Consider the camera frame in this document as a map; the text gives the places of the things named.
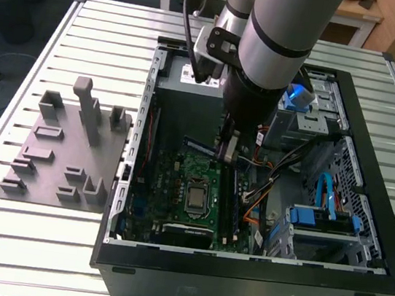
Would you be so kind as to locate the RAM stick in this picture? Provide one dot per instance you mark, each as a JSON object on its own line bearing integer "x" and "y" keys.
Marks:
{"x": 198, "y": 144}
{"x": 236, "y": 208}

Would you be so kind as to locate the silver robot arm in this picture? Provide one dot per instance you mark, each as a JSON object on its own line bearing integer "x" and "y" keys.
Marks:
{"x": 279, "y": 38}

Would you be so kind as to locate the blue drive latch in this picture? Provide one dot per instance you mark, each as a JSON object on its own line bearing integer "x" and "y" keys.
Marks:
{"x": 300, "y": 96}

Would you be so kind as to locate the grey power supply unit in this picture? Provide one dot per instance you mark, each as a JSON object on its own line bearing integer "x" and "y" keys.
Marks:
{"x": 183, "y": 116}

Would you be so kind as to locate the metal drive cage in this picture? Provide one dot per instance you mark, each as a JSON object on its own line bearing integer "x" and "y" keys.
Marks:
{"x": 329, "y": 109}

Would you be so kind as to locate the green motherboard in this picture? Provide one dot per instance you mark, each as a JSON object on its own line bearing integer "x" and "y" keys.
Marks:
{"x": 180, "y": 164}

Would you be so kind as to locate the CPU socket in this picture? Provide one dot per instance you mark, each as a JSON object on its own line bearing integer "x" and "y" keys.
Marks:
{"x": 200, "y": 182}

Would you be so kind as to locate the silver CPU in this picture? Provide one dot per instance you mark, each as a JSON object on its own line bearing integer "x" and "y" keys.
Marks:
{"x": 197, "y": 196}

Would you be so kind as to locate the blue disk carrier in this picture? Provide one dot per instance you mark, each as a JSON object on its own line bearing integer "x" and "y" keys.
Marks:
{"x": 301, "y": 218}

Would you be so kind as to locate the blue bay clip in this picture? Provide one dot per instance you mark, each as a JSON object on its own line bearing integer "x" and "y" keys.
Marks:
{"x": 274, "y": 240}

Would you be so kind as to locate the black graphics card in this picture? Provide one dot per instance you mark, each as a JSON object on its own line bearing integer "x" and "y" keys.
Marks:
{"x": 185, "y": 236}

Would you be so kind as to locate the metal disk bay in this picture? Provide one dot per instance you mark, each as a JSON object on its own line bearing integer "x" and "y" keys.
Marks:
{"x": 324, "y": 239}

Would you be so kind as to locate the black PC case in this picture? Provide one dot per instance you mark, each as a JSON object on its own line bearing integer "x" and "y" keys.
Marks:
{"x": 200, "y": 284}

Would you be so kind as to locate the grey parts rack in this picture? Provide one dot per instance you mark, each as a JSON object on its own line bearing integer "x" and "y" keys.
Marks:
{"x": 64, "y": 125}

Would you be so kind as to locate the black camera bracket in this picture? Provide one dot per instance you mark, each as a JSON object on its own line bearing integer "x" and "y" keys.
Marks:
{"x": 216, "y": 38}

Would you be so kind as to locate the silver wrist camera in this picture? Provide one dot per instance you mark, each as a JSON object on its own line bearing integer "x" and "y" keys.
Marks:
{"x": 201, "y": 47}

